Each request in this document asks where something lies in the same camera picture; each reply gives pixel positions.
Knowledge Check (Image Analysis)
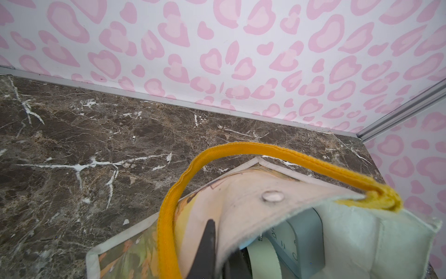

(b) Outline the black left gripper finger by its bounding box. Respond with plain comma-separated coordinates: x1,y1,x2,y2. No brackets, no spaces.
187,219,216,279

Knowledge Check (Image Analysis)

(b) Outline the white canvas tote bag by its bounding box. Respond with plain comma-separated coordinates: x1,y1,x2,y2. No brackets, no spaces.
86,143,442,279

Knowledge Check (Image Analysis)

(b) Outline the aluminium corner frame post right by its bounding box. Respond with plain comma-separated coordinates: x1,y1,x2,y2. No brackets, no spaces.
356,79,446,142

